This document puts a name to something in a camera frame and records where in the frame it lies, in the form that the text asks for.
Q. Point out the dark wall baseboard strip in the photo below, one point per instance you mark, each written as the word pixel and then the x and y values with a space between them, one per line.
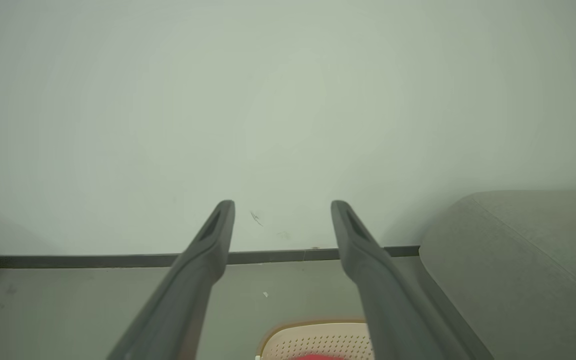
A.
pixel 68 260

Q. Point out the red and white jersey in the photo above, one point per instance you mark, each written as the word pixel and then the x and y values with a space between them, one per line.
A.
pixel 318 357

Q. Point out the cream perforated laundry basket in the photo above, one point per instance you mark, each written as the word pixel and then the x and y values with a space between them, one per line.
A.
pixel 318 340

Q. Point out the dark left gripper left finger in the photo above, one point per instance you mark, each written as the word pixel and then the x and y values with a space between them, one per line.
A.
pixel 188 290

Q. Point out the grey fabric sofa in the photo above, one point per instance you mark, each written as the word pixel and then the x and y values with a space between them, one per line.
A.
pixel 518 275

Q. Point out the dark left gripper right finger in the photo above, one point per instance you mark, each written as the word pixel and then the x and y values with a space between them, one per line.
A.
pixel 393 305

